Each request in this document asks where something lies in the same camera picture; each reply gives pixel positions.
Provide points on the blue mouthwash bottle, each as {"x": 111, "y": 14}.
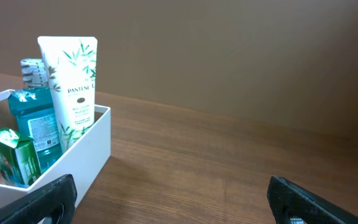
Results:
{"x": 33, "y": 110}

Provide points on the green white soap box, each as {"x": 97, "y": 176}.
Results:
{"x": 19, "y": 164}

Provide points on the white leaf-print cosmetic tube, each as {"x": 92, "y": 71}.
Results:
{"x": 71, "y": 71}

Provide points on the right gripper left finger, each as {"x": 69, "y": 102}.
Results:
{"x": 52, "y": 203}

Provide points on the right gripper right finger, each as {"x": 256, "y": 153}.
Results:
{"x": 291, "y": 203}

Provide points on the white open cardboard box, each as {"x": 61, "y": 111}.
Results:
{"x": 84, "y": 160}

